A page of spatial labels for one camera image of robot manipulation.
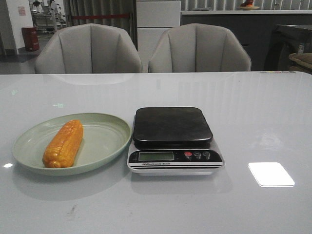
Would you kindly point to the orange corn cob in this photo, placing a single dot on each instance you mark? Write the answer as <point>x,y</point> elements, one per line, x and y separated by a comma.
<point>63,148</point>

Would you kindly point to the black digital kitchen scale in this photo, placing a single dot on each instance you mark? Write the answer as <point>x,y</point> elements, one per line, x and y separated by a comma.
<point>173,141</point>

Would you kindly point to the right grey upholstered chair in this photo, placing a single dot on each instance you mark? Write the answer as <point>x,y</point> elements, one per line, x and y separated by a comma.
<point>198,47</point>

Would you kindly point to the grey upholstered chair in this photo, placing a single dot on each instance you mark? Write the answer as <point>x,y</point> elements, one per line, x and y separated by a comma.
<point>198,47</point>
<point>89,49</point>

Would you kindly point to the light green plate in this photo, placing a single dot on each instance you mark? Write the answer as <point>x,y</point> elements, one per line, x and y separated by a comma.
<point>104,138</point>

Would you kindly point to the left grey upholstered chair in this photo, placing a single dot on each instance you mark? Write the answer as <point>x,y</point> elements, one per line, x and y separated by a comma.
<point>89,49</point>

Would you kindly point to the white cabinet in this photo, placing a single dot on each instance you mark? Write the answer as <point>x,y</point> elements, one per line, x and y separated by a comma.
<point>153,17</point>

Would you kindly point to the grey counter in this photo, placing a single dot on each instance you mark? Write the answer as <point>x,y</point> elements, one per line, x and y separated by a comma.
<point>253,28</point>

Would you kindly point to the fruit bowl on counter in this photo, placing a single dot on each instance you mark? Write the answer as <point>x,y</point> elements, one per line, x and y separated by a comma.
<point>248,5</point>

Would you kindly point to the red trash bin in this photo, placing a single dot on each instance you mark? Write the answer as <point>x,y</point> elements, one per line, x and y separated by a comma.
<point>30,38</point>

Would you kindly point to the dark appliance at right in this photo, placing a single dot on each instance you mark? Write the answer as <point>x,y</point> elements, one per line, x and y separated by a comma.
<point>286,40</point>

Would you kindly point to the tan cushion at right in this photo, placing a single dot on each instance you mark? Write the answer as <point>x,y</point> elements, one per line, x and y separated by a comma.
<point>301,62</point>

